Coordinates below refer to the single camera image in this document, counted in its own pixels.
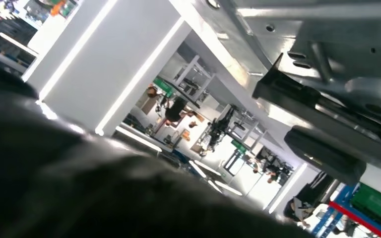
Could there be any person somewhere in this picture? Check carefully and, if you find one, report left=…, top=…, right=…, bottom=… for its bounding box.
left=284, top=172, right=334, bottom=227
left=146, top=86, right=204, bottom=129
left=253, top=157, right=293, bottom=184

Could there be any green hanging sign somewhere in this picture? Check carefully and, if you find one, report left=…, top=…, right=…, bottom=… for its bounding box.
left=231, top=140, right=247, bottom=154
left=152, top=77, right=175, bottom=98

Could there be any black robot on stand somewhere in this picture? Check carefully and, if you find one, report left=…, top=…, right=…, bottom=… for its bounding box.
left=198, top=105, right=247, bottom=157

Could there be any white pillar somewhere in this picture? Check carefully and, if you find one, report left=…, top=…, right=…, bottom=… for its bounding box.
left=23, top=0, right=191, bottom=137

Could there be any blue metal rack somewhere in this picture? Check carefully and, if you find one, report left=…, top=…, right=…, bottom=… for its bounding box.
left=312, top=183, right=381, bottom=238

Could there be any red bar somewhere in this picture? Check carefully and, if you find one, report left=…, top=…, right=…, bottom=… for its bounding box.
left=328, top=201, right=381, bottom=238

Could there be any green plastic crate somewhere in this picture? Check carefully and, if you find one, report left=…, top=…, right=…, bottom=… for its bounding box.
left=351, top=183, right=381, bottom=231

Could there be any silver sheet metal panel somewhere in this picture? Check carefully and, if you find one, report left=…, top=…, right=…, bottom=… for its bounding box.
left=190, top=0, right=381, bottom=132

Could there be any grey metal shelf frame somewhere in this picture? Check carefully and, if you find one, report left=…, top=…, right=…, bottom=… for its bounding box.
left=174, top=54, right=216, bottom=103

